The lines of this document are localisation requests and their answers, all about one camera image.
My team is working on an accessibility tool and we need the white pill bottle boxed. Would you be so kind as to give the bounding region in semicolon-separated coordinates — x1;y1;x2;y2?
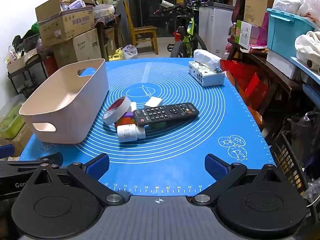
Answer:
117;124;146;143

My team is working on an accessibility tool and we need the colourful toy block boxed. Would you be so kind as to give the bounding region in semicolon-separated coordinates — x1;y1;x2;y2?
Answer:
114;112;136;129

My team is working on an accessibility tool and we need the white tape roll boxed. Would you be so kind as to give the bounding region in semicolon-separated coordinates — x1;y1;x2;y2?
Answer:
103;96;131;125

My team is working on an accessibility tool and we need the black TV remote control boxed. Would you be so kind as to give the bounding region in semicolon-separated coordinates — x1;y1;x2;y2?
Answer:
133;102;199;126

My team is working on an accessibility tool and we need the small white box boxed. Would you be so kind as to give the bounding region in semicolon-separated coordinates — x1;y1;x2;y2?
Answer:
144;96;163;108

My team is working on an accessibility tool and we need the green ointment tin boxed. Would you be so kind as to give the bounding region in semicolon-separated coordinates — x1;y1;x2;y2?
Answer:
149;122;166;129

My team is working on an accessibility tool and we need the floor cardboard box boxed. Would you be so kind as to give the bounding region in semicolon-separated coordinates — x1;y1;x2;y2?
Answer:
1;124;33;158

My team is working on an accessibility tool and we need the green lidded plastic container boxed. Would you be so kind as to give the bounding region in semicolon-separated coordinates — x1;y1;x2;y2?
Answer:
0;94;25;139

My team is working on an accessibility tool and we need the beige plastic storage basket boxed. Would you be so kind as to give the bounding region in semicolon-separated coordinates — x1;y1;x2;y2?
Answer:
19;59;108;144

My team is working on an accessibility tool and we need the black metal shelf rack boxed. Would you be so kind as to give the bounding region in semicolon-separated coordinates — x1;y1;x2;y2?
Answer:
8;53;57;99

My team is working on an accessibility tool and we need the blue silicone baking mat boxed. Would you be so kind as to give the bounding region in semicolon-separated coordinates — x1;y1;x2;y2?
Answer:
20;58;273;196

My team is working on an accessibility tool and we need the lower cardboard box stack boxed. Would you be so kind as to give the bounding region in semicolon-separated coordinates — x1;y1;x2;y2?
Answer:
53;29;101;68

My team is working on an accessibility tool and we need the white tissue box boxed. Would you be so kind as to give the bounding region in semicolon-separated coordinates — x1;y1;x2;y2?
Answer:
189;49;225;87

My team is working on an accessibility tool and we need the yellow detergent jug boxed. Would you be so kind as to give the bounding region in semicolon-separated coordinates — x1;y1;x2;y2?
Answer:
108;48;125;61

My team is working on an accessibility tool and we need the upper cardboard box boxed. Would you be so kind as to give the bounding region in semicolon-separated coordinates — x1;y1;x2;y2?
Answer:
35;0;95;47

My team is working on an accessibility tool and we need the white plastic bag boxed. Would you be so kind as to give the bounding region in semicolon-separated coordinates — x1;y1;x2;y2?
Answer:
122;44;138;60

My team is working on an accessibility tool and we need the green white carton box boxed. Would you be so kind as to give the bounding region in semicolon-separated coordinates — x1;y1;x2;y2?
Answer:
235;20;260;49

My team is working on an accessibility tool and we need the turquoise plastic storage bin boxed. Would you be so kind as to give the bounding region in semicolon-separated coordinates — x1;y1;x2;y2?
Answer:
266;8;317;60

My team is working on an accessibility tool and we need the wooden chair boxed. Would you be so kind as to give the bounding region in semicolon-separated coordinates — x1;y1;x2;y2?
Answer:
123;0;159;55

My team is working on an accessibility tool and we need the white chest freezer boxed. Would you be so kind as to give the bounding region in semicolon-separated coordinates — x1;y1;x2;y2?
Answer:
199;3;234;59

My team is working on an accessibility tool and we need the green black bicycle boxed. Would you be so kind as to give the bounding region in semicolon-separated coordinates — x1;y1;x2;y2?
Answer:
155;0;207;58

